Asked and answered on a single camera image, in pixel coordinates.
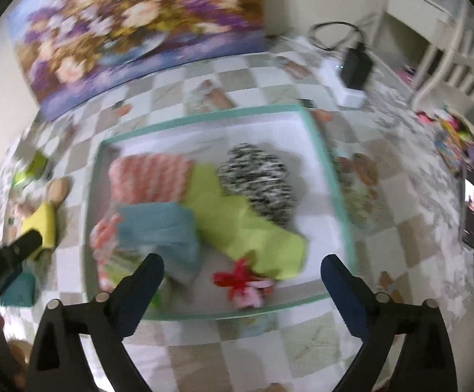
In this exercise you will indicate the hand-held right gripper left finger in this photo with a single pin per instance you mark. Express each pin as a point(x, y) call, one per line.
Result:
point(139, 294)

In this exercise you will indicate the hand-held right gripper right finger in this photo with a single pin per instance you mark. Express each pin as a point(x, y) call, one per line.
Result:
point(345, 294)

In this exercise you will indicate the pink floral scrunchie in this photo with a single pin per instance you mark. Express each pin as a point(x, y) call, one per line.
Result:
point(20, 212)

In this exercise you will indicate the yellow sponge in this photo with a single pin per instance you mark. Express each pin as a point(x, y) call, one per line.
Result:
point(43, 222)

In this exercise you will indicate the green tissue pack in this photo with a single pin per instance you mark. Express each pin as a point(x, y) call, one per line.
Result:
point(32, 167)
point(118, 263)

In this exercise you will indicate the teal rimmed white tray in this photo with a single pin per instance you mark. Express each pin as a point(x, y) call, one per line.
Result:
point(318, 232)

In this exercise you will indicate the blue face mask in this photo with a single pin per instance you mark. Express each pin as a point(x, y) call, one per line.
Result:
point(159, 228)

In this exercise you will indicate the beige round puff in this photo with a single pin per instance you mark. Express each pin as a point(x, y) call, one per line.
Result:
point(59, 190)

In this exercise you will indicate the red pink yarn flower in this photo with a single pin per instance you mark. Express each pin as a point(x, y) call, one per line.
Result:
point(237, 279)

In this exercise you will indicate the pink white fluffy sock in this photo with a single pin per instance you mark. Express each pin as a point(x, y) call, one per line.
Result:
point(151, 179)

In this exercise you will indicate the lime green cloth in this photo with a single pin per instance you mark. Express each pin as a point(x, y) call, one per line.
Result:
point(241, 228)

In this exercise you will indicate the black white spotted scrunchie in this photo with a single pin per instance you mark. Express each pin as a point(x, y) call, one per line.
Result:
point(257, 183)

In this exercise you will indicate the teal pouch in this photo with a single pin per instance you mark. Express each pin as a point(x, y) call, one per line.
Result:
point(16, 292)

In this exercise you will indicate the grey floral tablecloth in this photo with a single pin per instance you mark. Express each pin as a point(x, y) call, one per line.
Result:
point(424, 220)

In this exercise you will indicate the black smartphone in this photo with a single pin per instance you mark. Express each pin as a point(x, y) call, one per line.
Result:
point(473, 212)

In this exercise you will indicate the colourful trinket pile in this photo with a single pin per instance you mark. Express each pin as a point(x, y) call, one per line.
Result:
point(457, 139)

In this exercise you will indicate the white power strip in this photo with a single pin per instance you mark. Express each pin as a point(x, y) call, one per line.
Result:
point(335, 81)

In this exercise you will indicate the black charger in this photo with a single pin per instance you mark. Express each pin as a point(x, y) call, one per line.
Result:
point(357, 69)

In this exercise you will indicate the flower painting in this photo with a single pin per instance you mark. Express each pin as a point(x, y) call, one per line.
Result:
point(139, 20)

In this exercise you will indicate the white chair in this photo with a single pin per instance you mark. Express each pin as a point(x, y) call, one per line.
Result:
point(465, 65)

